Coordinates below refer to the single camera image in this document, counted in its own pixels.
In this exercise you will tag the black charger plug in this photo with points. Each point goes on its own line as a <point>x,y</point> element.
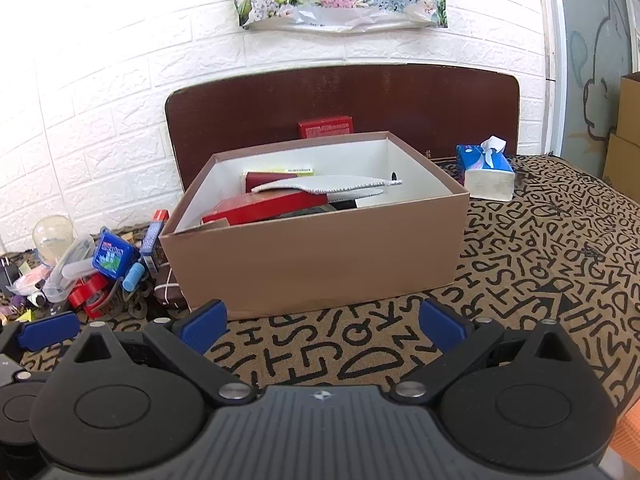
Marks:
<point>9,272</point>

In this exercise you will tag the blue and white tissue pack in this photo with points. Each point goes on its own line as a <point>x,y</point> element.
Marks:
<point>485,172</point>

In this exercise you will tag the red box with white label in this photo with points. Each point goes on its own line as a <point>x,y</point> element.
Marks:
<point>325,126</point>

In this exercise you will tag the pale green box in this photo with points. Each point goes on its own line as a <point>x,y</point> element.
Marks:
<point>282,170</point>

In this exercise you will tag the clear plastic case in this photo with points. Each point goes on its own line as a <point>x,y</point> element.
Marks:
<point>70,267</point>

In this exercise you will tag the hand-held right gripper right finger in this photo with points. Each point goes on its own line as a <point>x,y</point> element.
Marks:
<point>442,327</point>

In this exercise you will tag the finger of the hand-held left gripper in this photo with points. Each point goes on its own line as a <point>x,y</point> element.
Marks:
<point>45,332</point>

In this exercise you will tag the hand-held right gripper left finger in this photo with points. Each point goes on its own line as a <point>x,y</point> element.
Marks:
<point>205,327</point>

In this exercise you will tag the brown pouch with white stitching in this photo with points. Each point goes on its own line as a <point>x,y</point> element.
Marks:
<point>172,287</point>

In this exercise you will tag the blue red slim box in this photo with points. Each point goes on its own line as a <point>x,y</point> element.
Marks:
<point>152,240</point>

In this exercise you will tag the red gradient box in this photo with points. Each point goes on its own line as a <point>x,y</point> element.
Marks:
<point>260,206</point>

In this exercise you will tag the small blue cylinder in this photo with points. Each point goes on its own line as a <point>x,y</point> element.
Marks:
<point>134,276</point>

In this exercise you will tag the clear plastic cup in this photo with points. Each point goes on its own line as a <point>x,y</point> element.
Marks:
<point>52,237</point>

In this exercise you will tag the blue gum container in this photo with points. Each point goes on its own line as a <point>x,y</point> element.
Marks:
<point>115,255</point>

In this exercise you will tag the dark brown wooden board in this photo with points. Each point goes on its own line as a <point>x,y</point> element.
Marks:
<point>350,100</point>

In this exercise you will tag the small dark red box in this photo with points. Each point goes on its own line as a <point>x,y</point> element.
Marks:
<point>262,181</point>

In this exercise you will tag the pink packet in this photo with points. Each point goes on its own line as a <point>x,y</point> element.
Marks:
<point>31,277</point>

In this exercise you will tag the red tape roll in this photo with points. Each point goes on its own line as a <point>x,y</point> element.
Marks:
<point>87,295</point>

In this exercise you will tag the brown cardboard container box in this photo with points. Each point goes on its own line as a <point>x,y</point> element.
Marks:
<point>310,260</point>

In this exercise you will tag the plain brown cardboard box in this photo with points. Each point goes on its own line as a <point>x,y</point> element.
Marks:
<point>624,165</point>
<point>631,110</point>

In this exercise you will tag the orange mat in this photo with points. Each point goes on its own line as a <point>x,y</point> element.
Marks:
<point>630,430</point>

